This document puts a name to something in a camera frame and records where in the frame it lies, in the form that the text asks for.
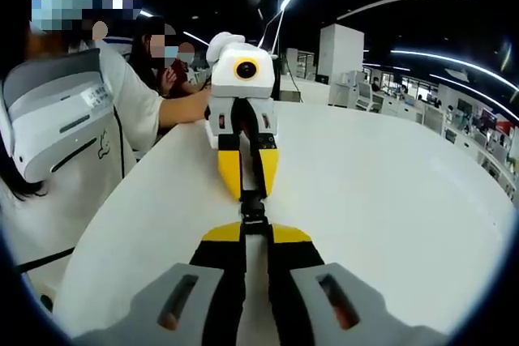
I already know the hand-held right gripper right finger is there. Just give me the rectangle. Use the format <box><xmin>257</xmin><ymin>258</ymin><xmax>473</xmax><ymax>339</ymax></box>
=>
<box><xmin>266</xmin><ymin>224</ymin><xmax>449</xmax><ymax>346</ymax></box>

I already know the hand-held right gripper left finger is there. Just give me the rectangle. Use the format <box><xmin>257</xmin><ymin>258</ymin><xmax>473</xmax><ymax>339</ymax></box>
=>
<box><xmin>74</xmin><ymin>221</ymin><xmax>248</xmax><ymax>346</ymax></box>

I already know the tall white cabinet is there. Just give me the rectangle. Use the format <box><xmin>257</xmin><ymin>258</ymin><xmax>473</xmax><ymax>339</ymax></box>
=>
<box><xmin>317</xmin><ymin>23</ymin><xmax>365</xmax><ymax>86</ymax></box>

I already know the grey mesh office chair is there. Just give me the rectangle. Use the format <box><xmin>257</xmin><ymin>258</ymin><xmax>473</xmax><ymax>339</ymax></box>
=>
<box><xmin>355</xmin><ymin>80</ymin><xmax>381</xmax><ymax>113</ymax></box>

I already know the person in white shirt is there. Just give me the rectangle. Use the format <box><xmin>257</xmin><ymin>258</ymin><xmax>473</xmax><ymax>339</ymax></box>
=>
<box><xmin>0</xmin><ymin>36</ymin><xmax>164</xmax><ymax>266</ymax></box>

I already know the black device cable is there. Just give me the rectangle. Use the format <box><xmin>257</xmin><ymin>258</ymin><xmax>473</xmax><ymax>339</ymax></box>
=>
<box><xmin>112</xmin><ymin>105</ymin><xmax>126</xmax><ymax>180</ymax></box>

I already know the black floor cable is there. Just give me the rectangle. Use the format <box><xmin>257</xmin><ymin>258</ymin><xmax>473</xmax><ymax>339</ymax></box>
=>
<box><xmin>15</xmin><ymin>246</ymin><xmax>77</xmax><ymax>271</ymax></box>

